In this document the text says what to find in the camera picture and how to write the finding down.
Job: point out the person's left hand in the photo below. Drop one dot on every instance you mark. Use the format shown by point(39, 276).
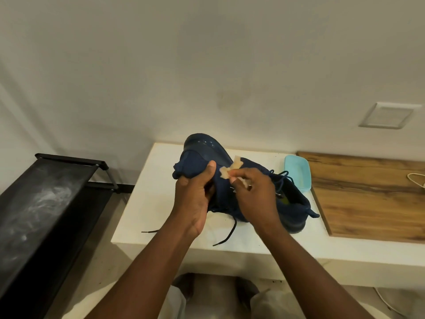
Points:
point(191, 202)

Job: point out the person's right hand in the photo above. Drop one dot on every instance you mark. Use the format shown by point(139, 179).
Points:
point(259, 202)

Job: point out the beige cleaning cloth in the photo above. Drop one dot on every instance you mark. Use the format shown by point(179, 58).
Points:
point(229, 171)

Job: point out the black shoe rack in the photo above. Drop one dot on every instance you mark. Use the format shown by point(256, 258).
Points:
point(36, 209)

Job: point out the person's left forearm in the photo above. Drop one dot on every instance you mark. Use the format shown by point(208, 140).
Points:
point(139, 279)

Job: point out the person's right forearm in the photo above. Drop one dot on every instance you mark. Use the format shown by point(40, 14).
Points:
point(312, 279)

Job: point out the person's left foot grey sock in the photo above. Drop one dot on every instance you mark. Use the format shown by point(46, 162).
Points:
point(184, 287)

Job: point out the person's foot grey sock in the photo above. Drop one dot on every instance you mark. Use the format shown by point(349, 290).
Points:
point(247, 290)
point(184, 287)

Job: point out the person's right foot grey sock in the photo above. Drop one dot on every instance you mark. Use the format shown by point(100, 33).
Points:
point(247, 290)

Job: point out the light blue plastic container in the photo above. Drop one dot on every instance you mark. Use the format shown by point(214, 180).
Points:
point(297, 169)

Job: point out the white shorts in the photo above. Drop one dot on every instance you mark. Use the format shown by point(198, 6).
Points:
point(272, 305)

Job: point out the brown wooden board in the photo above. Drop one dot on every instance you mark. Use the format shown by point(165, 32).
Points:
point(365, 202)

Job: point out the white wall switch plate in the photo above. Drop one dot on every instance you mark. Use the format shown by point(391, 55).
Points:
point(390, 116)

